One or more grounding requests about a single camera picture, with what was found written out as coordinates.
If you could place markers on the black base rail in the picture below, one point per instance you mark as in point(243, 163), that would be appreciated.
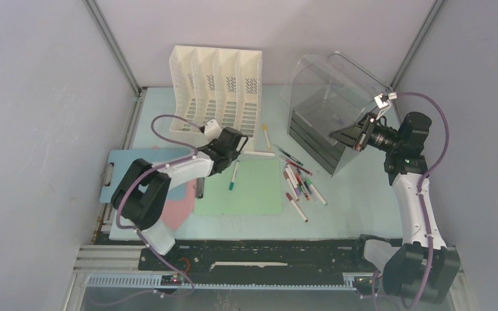
point(263, 262)

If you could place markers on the blue clipboard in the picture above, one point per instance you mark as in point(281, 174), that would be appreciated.
point(122, 159)

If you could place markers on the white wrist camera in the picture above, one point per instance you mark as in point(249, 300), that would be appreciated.
point(384, 102)
point(212, 129)

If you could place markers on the green tipped dark pen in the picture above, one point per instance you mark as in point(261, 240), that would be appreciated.
point(288, 155)

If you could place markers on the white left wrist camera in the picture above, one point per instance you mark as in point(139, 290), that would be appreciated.
point(212, 129)

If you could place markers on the dark red pen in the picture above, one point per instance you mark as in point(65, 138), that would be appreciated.
point(298, 167)

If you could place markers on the brown capped white marker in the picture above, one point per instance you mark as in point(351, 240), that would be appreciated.
point(290, 186)

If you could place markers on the red capped white marker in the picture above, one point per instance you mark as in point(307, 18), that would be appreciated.
point(297, 208)

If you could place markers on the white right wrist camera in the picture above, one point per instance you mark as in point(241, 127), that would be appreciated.
point(384, 102)

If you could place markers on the transparent grey drawer box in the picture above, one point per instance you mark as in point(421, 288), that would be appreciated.
point(320, 91)

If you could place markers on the white marker pen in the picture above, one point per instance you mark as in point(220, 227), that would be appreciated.
point(257, 153)

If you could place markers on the white file organizer rack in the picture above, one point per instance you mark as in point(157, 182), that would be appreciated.
point(215, 83)

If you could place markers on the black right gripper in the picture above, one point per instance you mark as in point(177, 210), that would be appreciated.
point(355, 136)

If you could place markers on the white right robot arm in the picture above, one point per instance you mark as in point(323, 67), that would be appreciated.
point(423, 268)

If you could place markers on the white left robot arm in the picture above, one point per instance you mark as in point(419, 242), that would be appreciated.
point(140, 197)

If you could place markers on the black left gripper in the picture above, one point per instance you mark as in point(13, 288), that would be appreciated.
point(210, 144)

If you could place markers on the teal capped white marker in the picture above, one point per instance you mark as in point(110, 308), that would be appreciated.
point(234, 175)

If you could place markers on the green capped white marker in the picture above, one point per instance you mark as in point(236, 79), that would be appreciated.
point(315, 191)

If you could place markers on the pink paper sheet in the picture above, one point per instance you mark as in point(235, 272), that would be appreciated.
point(179, 205)

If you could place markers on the yellow capped pen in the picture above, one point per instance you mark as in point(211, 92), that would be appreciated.
point(266, 135)

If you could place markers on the green clipboard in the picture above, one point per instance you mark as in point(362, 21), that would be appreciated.
point(257, 191)

